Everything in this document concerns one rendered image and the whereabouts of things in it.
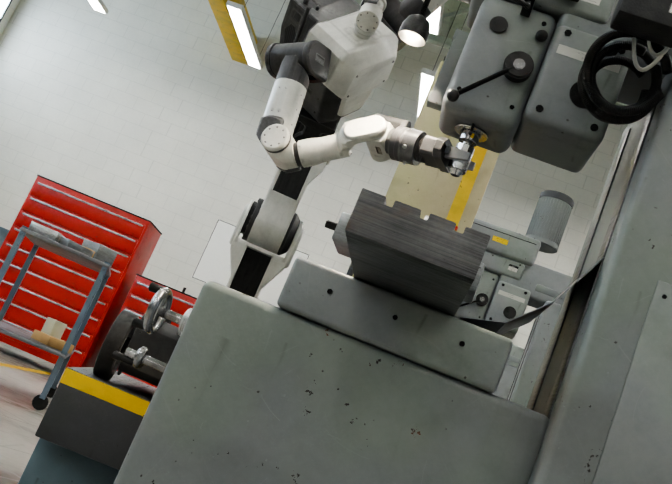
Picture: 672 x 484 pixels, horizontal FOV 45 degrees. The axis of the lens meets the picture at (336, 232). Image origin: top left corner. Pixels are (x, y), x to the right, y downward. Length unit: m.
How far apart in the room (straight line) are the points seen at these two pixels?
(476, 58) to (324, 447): 0.97
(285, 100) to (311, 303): 0.65
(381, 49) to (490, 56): 0.49
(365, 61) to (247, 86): 9.81
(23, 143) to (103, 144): 1.19
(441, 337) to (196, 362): 0.52
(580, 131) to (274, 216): 1.00
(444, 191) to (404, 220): 2.42
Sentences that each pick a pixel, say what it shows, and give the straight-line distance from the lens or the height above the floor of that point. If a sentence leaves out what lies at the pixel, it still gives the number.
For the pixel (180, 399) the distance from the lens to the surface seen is 1.79.
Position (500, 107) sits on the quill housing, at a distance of 1.96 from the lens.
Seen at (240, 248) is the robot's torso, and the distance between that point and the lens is 2.51.
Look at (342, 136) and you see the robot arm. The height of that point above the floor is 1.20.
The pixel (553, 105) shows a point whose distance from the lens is 1.96.
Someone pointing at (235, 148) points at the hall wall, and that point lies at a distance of 11.81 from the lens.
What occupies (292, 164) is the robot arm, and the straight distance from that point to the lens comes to 2.12.
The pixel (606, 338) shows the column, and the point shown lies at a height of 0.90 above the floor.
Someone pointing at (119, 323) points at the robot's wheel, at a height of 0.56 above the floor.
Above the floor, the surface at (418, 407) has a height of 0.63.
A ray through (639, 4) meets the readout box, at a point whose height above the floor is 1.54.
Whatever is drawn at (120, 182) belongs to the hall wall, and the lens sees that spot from 12.06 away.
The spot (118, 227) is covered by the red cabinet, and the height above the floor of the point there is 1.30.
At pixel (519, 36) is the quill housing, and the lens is 2.05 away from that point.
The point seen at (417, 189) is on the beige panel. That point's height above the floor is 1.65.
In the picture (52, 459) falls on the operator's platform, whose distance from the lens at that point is 2.40.
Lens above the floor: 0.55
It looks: 12 degrees up
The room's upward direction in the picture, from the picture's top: 23 degrees clockwise
